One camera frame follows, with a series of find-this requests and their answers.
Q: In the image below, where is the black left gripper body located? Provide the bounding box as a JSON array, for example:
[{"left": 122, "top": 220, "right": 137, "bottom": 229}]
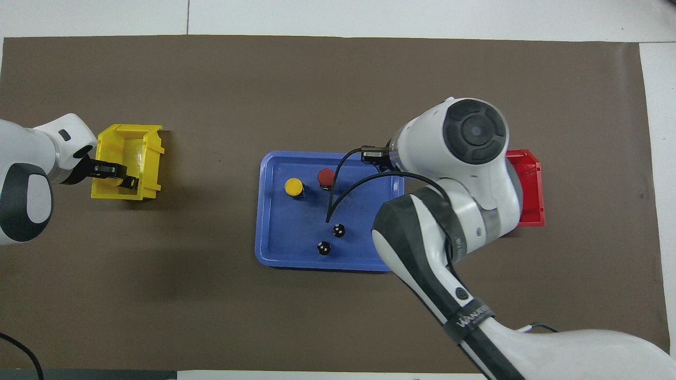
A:
[{"left": 79, "top": 157, "right": 128, "bottom": 181}]

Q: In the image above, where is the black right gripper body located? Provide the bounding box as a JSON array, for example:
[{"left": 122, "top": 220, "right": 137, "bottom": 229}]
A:
[{"left": 361, "top": 147, "right": 394, "bottom": 163}]

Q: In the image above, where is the blue plastic tray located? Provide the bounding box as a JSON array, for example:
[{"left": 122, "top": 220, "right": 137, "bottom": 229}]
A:
[{"left": 255, "top": 150, "right": 406, "bottom": 272}]

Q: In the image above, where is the yellow plastic bin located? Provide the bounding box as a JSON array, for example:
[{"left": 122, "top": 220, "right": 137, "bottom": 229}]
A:
[{"left": 91, "top": 124, "right": 165, "bottom": 201}]

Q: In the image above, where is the brown table mat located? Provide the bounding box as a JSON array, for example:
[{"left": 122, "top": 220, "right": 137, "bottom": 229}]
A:
[{"left": 0, "top": 35, "right": 671, "bottom": 373}]

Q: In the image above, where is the red plastic bin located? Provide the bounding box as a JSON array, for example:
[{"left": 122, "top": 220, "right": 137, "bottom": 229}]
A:
[{"left": 506, "top": 149, "right": 545, "bottom": 227}]

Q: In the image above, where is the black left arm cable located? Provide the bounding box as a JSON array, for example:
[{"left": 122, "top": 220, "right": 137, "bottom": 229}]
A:
[{"left": 0, "top": 331, "right": 44, "bottom": 380}]

